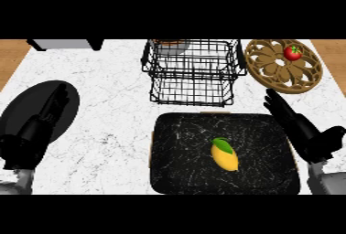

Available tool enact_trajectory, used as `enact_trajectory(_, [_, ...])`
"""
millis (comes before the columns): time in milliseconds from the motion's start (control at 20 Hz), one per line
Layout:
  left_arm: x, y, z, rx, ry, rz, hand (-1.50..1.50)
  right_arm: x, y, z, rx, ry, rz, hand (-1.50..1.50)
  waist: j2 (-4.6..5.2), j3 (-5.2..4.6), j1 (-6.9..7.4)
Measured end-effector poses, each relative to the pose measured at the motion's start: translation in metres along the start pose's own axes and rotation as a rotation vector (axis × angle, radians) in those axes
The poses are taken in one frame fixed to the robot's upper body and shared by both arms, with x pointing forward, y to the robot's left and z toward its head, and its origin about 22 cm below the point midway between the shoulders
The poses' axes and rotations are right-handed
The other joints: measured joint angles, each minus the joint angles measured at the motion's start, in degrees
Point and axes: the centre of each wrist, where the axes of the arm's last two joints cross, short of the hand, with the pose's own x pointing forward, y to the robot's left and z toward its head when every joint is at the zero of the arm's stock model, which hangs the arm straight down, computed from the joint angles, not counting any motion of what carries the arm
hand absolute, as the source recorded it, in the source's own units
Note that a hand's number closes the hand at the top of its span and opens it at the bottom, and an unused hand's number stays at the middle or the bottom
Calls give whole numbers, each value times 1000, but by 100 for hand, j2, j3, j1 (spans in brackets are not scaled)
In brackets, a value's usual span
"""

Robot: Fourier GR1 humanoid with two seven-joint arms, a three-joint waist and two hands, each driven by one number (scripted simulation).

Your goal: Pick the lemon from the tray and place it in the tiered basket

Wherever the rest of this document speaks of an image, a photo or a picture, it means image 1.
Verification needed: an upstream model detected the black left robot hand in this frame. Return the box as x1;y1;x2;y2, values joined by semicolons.
0;83;71;171

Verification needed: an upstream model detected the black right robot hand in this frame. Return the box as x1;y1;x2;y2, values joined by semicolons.
262;88;346;165

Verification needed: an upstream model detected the yellow lemon with green leaf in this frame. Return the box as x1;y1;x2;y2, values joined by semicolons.
210;137;241;172

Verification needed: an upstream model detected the black marble square tray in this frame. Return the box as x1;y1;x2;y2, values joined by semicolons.
149;112;302;196

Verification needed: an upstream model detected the black oval plate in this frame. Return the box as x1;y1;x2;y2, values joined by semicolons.
0;80;81;144

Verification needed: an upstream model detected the brown carved round trivet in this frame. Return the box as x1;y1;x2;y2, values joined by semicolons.
244;39;322;95

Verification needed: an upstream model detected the red tomato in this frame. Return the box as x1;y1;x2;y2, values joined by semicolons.
282;45;305;62

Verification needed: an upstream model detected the grey and black appliance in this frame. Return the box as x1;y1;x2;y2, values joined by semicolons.
25;39;105;52

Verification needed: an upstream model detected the grey bowl with brown rim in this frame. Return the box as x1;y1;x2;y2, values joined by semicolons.
152;39;191;56

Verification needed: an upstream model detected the black wire tiered basket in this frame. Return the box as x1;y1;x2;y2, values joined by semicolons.
141;39;248;107

